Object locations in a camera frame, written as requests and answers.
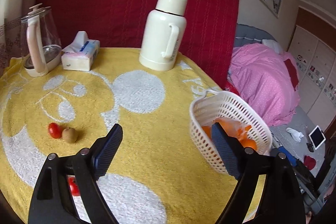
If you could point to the red cloth on bed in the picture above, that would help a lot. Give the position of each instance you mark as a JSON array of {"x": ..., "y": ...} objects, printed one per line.
[{"x": 309, "y": 162}]

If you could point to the white wardrobe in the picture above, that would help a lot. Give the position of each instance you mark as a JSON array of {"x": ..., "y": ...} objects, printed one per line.
[{"x": 313, "y": 48}]

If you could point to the yellow white towel tablecloth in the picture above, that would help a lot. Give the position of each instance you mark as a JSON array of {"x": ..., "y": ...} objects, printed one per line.
[{"x": 157, "y": 176}]

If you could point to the lone orange mandarin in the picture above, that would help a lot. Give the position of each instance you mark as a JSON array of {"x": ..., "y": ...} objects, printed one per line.
[{"x": 249, "y": 143}]

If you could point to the pile mandarin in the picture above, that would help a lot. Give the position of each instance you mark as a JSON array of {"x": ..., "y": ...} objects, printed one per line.
[{"x": 207, "y": 131}]

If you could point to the pink duvet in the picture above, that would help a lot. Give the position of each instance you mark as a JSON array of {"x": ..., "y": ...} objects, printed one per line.
[{"x": 262, "y": 80}]

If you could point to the white plastic basket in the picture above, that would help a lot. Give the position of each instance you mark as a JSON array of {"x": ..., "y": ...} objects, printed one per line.
[{"x": 235, "y": 116}]

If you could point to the white tablet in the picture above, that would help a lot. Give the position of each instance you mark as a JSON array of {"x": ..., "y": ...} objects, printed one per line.
[{"x": 317, "y": 137}]

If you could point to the tissue pack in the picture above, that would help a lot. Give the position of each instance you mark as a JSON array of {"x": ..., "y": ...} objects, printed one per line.
[{"x": 81, "y": 53}]

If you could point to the cream thermos flask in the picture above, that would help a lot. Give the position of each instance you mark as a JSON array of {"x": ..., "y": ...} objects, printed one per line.
[{"x": 163, "y": 34}]

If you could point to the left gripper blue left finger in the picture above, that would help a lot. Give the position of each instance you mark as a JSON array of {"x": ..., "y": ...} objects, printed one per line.
[{"x": 89, "y": 164}]

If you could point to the red garment on duvet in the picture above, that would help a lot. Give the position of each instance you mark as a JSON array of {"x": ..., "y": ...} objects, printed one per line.
[{"x": 292, "y": 73}]

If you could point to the orange plastic snack bag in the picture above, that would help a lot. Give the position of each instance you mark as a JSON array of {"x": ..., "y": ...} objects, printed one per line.
[{"x": 234, "y": 128}]

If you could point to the white pillow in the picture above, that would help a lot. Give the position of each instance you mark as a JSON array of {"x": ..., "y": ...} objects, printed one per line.
[{"x": 272, "y": 44}]

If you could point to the white sock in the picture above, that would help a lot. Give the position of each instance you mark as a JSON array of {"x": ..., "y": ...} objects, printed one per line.
[{"x": 296, "y": 135}]

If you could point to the glass kettle pink handle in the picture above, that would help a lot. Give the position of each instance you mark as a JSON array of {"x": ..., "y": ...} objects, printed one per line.
[{"x": 40, "y": 44}]

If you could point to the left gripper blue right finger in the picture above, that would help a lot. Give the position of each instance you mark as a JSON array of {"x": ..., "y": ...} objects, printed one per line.
[{"x": 244, "y": 165}]

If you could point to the red tomato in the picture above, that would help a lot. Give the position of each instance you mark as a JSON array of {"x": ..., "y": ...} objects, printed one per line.
[
  {"x": 54, "y": 130},
  {"x": 74, "y": 189}
]

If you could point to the grey bed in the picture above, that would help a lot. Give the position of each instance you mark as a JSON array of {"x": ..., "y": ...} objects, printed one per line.
[{"x": 301, "y": 122}]

